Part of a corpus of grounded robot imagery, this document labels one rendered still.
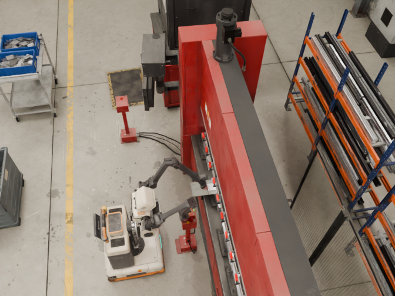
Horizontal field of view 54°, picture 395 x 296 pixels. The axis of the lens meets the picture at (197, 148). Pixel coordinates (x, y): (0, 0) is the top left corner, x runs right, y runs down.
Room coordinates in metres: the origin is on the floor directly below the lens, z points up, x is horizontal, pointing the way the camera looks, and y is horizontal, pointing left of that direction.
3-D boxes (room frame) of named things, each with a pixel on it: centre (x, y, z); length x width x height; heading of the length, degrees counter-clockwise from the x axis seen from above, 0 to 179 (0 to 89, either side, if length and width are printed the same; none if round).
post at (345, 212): (1.42, -1.15, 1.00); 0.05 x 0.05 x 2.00; 11
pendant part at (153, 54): (3.37, 0.51, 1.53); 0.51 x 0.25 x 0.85; 4
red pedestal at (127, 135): (3.65, 1.06, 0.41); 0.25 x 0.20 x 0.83; 101
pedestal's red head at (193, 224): (1.97, 0.07, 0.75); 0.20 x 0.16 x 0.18; 12
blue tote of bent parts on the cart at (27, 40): (4.60, 2.68, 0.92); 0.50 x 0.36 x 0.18; 103
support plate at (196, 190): (2.20, -0.08, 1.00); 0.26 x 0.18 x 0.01; 101
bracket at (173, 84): (3.45, 0.30, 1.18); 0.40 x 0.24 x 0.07; 11
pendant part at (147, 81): (3.31, 0.60, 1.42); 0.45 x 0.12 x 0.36; 4
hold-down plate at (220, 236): (1.63, -0.29, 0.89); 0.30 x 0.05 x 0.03; 11
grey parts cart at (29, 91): (4.36, 2.63, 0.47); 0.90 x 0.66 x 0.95; 13
